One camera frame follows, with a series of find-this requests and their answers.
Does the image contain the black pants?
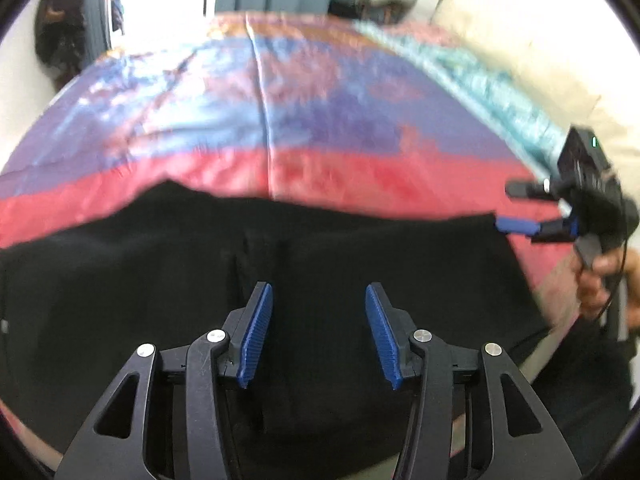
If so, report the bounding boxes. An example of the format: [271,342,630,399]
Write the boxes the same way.
[0,180,551,480]

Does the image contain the striped bed sheet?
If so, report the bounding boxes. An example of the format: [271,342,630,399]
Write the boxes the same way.
[355,20,571,171]

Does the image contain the person's dark trousers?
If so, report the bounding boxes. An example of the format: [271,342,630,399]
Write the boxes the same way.
[530,320,633,461]

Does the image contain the narrow blue curtain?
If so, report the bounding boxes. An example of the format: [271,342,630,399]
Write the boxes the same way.
[82,0,113,56]

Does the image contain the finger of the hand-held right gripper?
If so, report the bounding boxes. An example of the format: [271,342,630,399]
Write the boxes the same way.
[495,216,581,245]
[505,178,553,201]

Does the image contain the multicolour satin bedspread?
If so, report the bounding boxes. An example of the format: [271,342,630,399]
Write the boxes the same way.
[0,10,581,461]

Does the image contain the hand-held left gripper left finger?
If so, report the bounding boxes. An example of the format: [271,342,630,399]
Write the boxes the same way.
[52,281,274,480]

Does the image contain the dark coats on rack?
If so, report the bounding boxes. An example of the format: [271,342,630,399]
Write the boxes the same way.
[35,0,88,78]

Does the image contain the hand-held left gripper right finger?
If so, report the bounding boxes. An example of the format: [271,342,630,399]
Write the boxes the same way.
[365,282,583,480]

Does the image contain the person's right hand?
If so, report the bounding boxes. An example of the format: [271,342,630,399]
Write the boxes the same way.
[572,247,640,321]

